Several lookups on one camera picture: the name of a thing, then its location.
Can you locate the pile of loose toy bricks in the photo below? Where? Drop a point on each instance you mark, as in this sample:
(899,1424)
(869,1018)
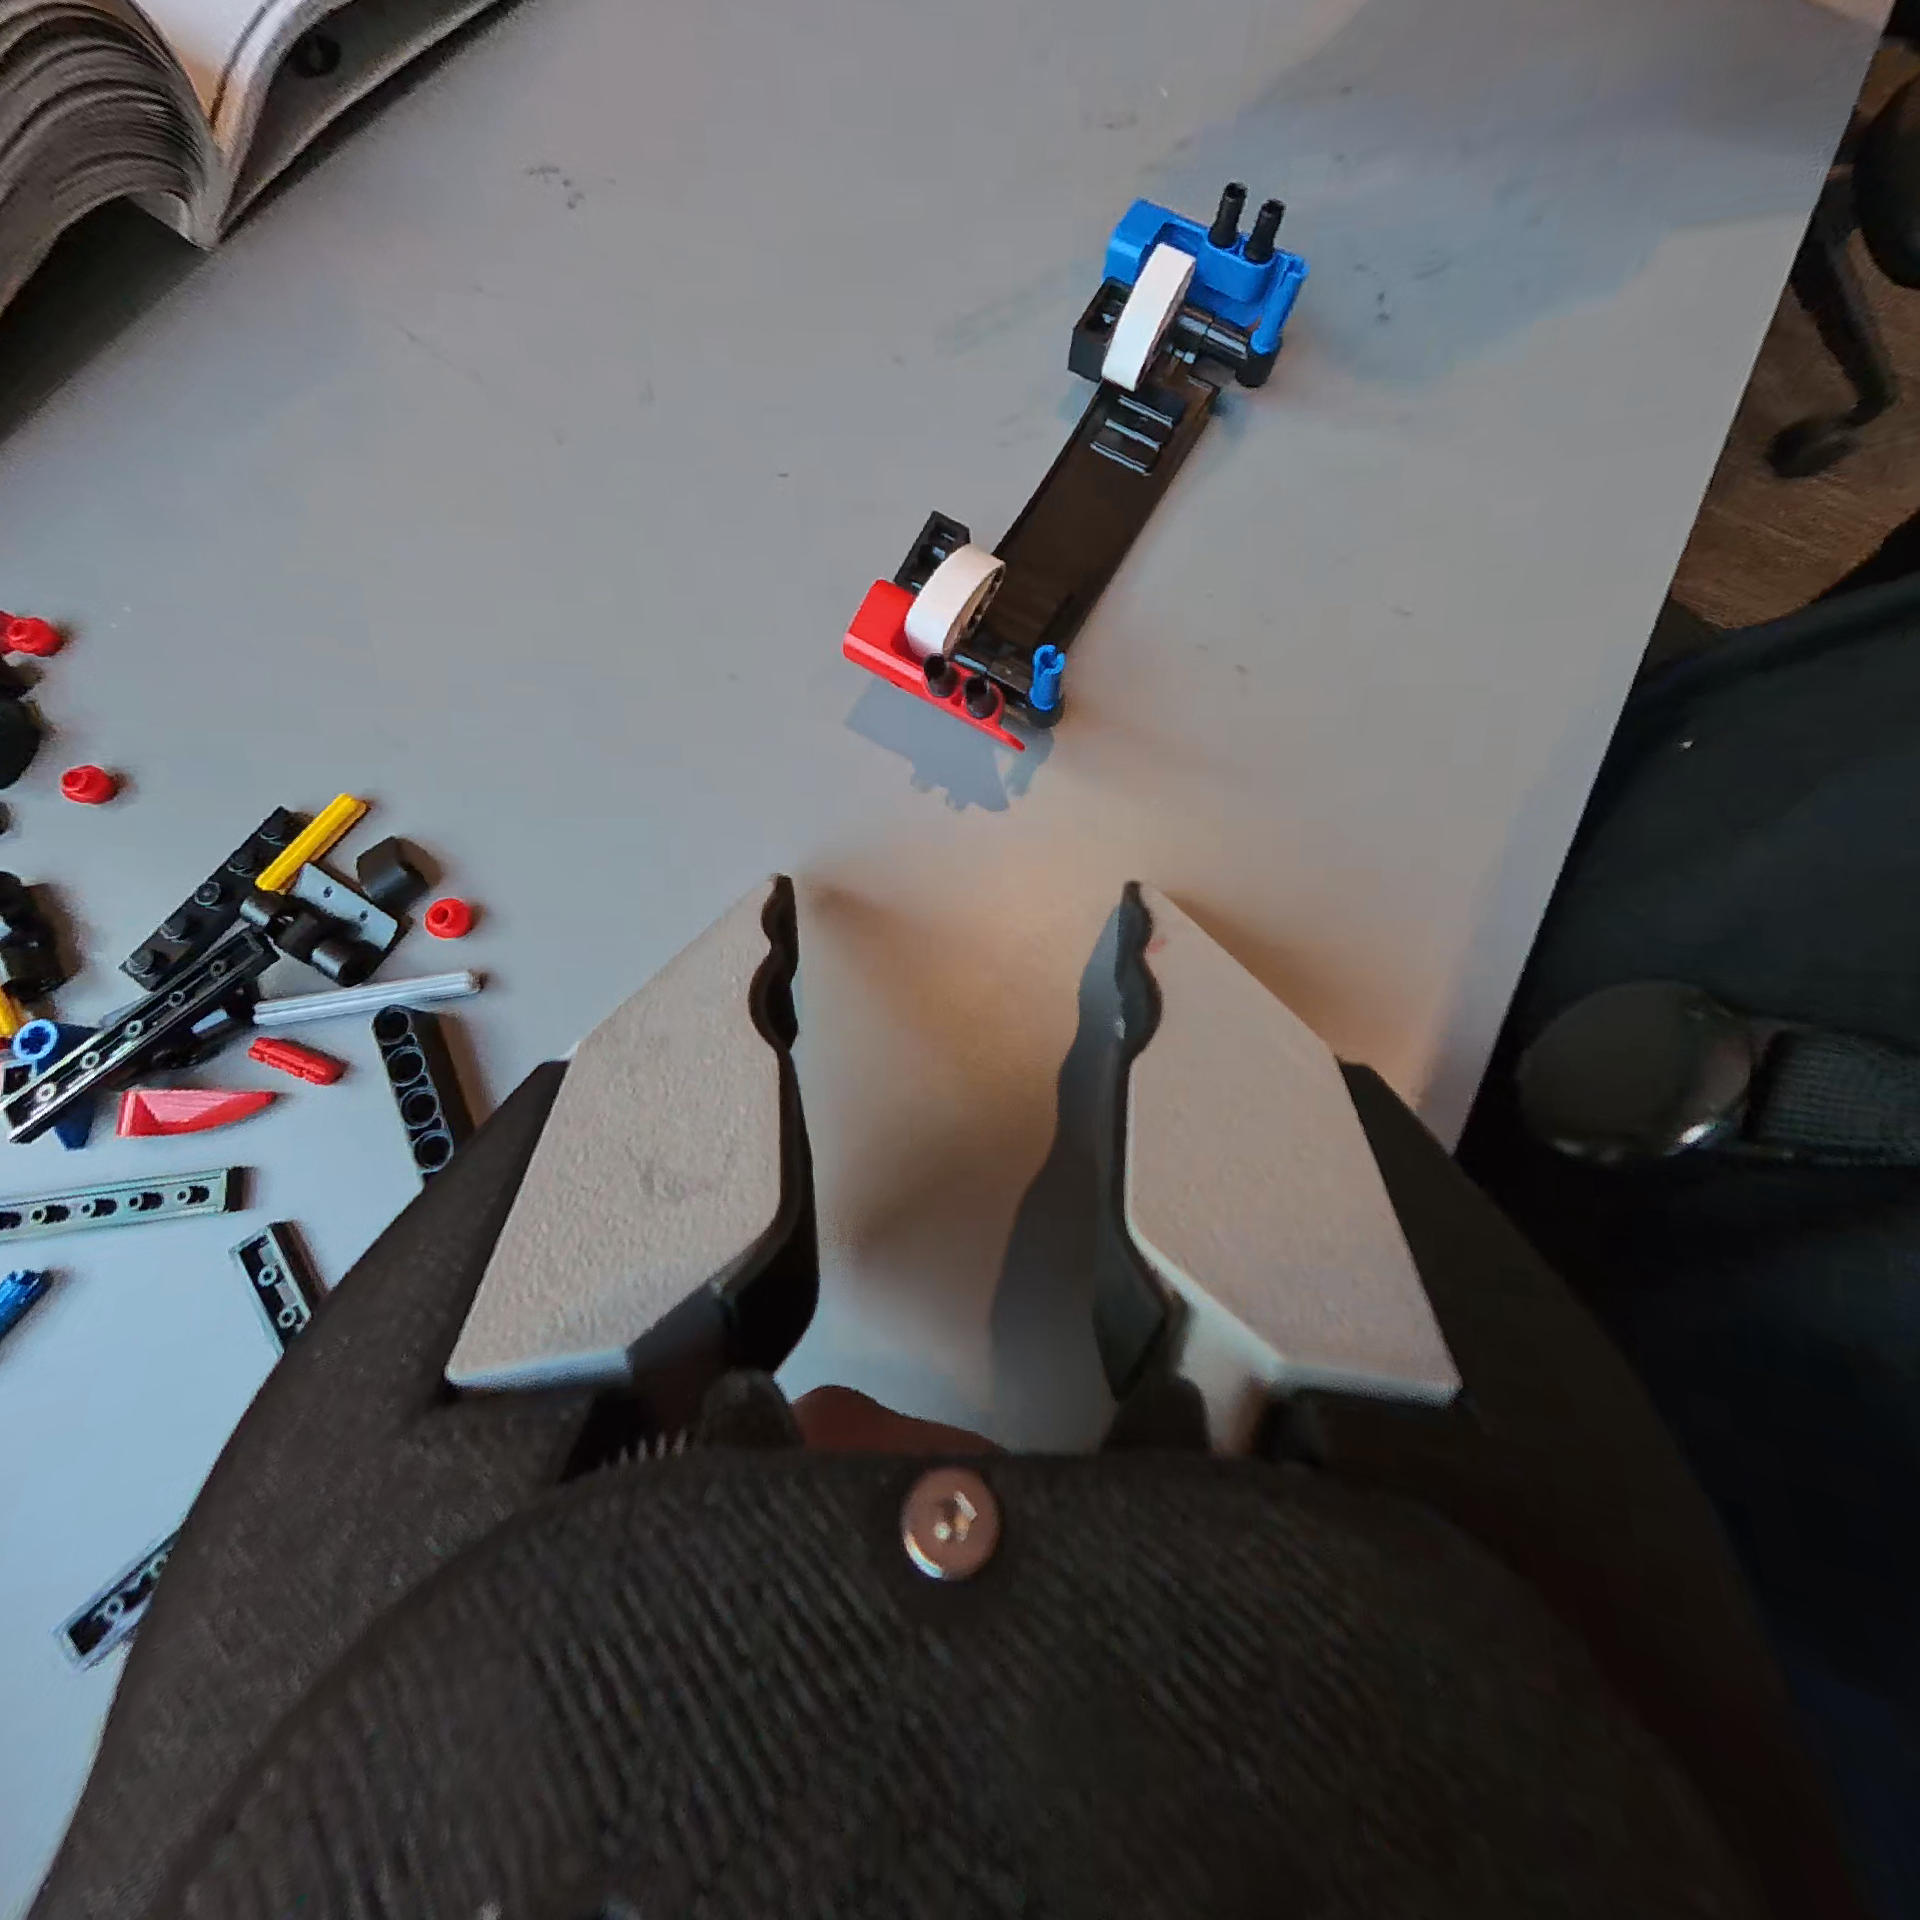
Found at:
(181,1020)

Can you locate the black thin toy plate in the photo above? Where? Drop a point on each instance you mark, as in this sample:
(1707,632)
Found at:
(112,1205)
(277,1276)
(120,1612)

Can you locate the black panel toy brick assembly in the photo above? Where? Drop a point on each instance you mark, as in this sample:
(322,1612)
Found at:
(1103,480)

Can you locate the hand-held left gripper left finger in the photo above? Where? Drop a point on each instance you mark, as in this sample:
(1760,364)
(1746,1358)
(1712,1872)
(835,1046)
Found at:
(644,1186)

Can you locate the light grey toy axle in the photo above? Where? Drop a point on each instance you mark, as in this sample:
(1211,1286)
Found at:
(369,998)

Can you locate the mesh office chair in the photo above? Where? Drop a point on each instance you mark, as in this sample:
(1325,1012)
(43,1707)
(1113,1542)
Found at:
(1852,323)

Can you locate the grey desk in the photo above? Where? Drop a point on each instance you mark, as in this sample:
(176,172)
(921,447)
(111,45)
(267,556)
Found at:
(599,525)

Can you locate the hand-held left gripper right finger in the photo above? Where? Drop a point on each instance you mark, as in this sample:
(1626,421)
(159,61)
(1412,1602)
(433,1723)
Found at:
(1275,1202)

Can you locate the open building instruction booklet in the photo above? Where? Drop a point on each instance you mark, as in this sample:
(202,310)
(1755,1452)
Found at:
(106,119)

